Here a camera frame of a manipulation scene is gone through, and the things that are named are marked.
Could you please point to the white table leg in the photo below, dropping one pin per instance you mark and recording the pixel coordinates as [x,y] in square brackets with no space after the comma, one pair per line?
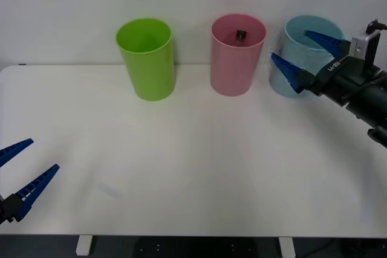
[83,246]
[286,247]

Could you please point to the dark bottle with black cap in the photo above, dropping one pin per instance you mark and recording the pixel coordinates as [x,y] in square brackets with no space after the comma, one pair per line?
[241,36]

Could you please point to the pink plastic bin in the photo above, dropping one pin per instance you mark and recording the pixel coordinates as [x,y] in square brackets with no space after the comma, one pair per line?
[231,67]

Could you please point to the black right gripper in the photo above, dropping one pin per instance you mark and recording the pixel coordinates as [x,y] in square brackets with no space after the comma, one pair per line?
[341,79]

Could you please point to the green plastic bin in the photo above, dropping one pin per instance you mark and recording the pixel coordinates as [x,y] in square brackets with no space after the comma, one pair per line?
[151,67]

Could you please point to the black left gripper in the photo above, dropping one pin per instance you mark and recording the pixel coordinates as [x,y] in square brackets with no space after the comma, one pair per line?
[2,209]

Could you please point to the pale blue plastic bin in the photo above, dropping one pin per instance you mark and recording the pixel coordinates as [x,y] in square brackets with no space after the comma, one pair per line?
[294,28]

